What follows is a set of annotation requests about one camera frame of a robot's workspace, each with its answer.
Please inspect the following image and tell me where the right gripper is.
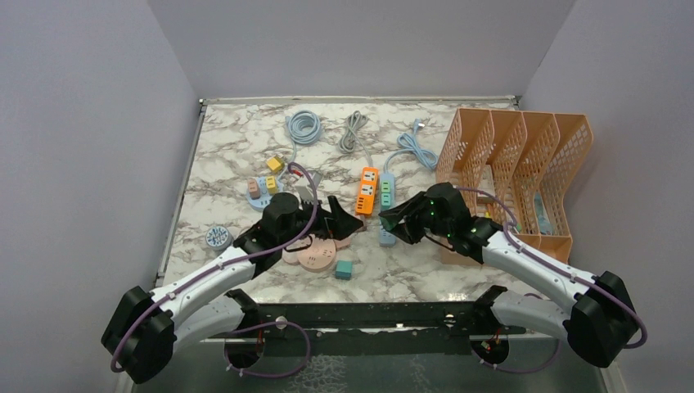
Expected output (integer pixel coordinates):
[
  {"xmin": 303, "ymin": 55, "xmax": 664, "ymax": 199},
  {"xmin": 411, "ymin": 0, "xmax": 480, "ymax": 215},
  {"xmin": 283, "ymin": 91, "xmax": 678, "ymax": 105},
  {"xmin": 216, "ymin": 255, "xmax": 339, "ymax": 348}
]
[{"xmin": 380, "ymin": 192, "xmax": 453, "ymax": 243}]

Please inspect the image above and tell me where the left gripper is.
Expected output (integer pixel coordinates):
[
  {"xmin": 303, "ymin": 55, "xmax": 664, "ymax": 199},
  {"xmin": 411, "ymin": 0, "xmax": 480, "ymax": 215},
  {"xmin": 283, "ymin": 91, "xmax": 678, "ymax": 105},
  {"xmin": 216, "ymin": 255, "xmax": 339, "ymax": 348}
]
[{"xmin": 279, "ymin": 193, "xmax": 363, "ymax": 247}]

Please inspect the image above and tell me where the teal plug adapter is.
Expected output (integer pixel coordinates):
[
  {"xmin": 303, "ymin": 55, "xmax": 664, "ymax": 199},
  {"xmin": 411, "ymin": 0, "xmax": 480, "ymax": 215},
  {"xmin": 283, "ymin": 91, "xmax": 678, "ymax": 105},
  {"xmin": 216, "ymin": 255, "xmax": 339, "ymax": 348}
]
[
  {"xmin": 334, "ymin": 260, "xmax": 354, "ymax": 280},
  {"xmin": 380, "ymin": 192, "xmax": 393, "ymax": 210}
]

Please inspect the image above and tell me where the yellow plug adapter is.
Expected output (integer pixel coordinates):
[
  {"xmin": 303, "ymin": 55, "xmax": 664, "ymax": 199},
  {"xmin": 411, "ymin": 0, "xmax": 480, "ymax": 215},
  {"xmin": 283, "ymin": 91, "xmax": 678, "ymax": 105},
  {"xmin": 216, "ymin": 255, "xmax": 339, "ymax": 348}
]
[
  {"xmin": 266, "ymin": 156, "xmax": 286, "ymax": 174},
  {"xmin": 265, "ymin": 176, "xmax": 278, "ymax": 195}
]

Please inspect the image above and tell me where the pink plug adapter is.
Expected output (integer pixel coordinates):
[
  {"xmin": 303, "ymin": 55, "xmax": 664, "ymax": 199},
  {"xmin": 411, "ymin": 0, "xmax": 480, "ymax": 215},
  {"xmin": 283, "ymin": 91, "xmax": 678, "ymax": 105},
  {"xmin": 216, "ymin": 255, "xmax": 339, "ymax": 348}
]
[{"xmin": 247, "ymin": 178, "xmax": 262, "ymax": 200}]

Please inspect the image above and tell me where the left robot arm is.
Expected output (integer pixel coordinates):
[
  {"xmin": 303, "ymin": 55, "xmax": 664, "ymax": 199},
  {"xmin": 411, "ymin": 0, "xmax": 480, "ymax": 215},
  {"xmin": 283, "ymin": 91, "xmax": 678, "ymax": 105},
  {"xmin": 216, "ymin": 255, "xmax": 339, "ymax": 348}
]
[{"xmin": 101, "ymin": 192, "xmax": 363, "ymax": 383}]

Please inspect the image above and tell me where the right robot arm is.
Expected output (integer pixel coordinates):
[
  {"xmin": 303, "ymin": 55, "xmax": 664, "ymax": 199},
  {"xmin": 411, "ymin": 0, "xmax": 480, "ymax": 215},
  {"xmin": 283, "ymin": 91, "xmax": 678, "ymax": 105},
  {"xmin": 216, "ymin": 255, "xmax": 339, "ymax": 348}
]
[{"xmin": 379, "ymin": 183, "xmax": 647, "ymax": 368}]

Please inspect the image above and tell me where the teal plug adapter front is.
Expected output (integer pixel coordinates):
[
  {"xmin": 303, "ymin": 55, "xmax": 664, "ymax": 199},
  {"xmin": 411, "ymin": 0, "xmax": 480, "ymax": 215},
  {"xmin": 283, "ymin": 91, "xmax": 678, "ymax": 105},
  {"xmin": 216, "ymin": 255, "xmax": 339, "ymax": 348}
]
[{"xmin": 334, "ymin": 260, "xmax": 354, "ymax": 280}]

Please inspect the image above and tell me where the orange power strip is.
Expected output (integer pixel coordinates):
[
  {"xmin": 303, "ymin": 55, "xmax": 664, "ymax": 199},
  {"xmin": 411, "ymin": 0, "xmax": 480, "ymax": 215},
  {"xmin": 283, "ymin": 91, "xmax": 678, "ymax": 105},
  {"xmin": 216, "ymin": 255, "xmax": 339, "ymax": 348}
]
[{"xmin": 355, "ymin": 167, "xmax": 379, "ymax": 217}]

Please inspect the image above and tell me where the pink round power strip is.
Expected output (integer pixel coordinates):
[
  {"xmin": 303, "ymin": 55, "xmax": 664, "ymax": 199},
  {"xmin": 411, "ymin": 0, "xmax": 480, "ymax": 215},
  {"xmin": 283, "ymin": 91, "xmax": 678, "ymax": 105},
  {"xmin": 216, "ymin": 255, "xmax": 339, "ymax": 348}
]
[{"xmin": 297, "ymin": 237, "xmax": 336, "ymax": 273}]

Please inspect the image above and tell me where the blue long power strip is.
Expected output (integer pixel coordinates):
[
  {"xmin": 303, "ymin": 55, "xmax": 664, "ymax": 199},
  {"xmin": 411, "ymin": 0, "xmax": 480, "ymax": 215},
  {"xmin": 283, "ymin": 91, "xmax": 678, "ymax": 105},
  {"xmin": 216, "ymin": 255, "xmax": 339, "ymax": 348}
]
[{"xmin": 378, "ymin": 172, "xmax": 398, "ymax": 249}]

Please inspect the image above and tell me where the blue round power strip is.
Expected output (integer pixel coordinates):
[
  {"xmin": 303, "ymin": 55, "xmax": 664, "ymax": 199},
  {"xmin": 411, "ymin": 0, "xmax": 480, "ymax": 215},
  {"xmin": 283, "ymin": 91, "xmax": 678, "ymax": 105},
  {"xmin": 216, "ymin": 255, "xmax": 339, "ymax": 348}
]
[{"xmin": 246, "ymin": 176, "xmax": 284, "ymax": 211}]

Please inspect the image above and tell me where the orange plastic file rack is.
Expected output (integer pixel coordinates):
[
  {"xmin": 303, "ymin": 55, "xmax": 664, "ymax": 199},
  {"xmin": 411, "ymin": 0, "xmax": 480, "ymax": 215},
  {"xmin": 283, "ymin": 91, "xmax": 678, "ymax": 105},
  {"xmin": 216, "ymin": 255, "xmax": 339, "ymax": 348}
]
[{"xmin": 435, "ymin": 108, "xmax": 593, "ymax": 263}]

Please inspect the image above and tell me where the blue patterned round tin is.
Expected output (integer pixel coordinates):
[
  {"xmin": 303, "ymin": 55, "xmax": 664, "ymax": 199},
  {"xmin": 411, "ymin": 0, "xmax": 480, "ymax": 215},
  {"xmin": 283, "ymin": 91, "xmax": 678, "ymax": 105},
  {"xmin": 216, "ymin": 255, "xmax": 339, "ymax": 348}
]
[{"xmin": 205, "ymin": 226, "xmax": 233, "ymax": 251}]

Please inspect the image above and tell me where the blue cable bundle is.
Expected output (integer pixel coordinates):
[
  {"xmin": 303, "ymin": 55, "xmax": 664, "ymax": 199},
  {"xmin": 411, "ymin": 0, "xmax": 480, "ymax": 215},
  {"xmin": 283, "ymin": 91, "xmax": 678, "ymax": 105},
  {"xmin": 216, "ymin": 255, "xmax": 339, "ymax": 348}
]
[{"xmin": 383, "ymin": 120, "xmax": 439, "ymax": 174}]

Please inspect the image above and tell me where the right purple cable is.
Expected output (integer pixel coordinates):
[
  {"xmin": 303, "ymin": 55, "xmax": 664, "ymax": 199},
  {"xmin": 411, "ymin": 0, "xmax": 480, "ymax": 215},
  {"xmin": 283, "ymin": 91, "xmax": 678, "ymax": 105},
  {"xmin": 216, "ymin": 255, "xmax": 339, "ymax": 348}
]
[{"xmin": 455, "ymin": 187, "xmax": 649, "ymax": 375}]

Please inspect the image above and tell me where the blue coiled cable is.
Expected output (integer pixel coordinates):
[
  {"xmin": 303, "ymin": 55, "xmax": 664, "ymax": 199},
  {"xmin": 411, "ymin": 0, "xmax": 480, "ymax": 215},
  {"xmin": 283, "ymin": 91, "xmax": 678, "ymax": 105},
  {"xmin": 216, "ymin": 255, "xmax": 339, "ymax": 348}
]
[{"xmin": 286, "ymin": 110, "xmax": 323, "ymax": 164}]

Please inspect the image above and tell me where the grey coiled cable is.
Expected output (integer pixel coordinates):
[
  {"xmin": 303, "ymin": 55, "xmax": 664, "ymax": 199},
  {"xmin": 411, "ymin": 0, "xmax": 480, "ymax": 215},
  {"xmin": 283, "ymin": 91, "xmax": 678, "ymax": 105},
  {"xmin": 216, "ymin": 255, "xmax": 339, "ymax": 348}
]
[{"xmin": 338, "ymin": 111, "xmax": 376, "ymax": 168}]

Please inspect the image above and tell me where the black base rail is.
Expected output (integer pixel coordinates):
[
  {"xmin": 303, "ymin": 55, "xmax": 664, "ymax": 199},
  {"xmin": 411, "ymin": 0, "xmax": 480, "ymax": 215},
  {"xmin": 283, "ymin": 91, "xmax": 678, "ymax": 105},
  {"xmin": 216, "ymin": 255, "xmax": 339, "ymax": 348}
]
[{"xmin": 129, "ymin": 301, "xmax": 603, "ymax": 359}]

